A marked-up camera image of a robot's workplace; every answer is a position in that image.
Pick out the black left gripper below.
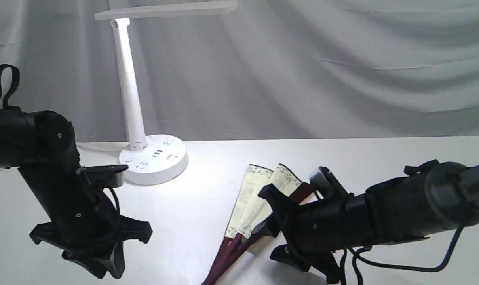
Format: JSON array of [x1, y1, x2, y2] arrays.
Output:
[[19, 166, 153, 279]]

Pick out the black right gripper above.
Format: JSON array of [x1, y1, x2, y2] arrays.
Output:
[[258, 184, 378, 284]]

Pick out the folding paper fan dark ribs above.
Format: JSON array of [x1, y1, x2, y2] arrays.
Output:
[[203, 164, 313, 285]]

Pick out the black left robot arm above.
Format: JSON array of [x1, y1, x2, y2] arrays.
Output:
[[0, 64, 152, 279]]

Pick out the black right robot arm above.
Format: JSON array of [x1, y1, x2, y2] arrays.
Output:
[[258, 160, 479, 285]]

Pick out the white desk lamp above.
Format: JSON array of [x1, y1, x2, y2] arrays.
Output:
[[94, 0, 238, 185]]

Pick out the grey backdrop curtain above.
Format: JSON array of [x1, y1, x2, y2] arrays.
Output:
[[0, 0, 479, 142]]

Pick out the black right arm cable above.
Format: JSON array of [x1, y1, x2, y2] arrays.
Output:
[[338, 226, 464, 285]]

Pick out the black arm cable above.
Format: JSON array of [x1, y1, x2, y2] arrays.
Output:
[[338, 226, 464, 285], [59, 180, 122, 252]]

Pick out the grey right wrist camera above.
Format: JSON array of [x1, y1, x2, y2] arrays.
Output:
[[309, 167, 348, 201]]

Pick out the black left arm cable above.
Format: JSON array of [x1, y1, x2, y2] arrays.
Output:
[[59, 180, 122, 252]]

